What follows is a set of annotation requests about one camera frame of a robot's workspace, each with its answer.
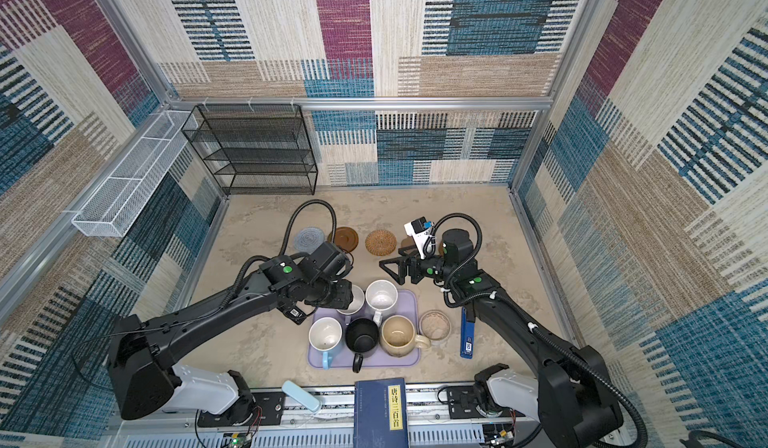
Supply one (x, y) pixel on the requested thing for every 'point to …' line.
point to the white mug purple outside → (357, 302)
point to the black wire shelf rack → (255, 148)
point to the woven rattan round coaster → (380, 242)
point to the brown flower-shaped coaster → (407, 242)
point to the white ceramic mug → (381, 295)
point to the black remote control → (295, 314)
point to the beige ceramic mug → (398, 336)
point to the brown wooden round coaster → (345, 238)
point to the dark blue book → (380, 414)
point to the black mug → (362, 335)
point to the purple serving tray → (408, 305)
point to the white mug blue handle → (325, 334)
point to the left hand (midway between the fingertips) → (349, 295)
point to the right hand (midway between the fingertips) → (391, 261)
